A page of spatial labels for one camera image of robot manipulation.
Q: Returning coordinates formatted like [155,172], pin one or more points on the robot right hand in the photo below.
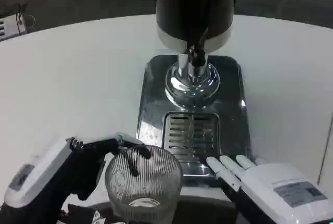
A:
[270,190]

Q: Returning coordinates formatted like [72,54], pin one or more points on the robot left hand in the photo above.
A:
[44,174]

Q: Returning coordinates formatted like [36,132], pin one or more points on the clear ribbed glass cup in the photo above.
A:
[145,182]

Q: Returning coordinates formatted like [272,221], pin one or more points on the steel drip tray base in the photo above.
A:
[231,119]

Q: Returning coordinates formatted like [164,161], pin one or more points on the slotted steel drip grid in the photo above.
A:
[192,132]

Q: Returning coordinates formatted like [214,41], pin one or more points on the white power strip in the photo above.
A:
[9,27]

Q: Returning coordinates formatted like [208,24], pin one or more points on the black dispenser tap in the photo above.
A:
[195,52]

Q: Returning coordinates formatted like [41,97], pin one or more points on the black drink dispenser tank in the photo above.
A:
[182,7]

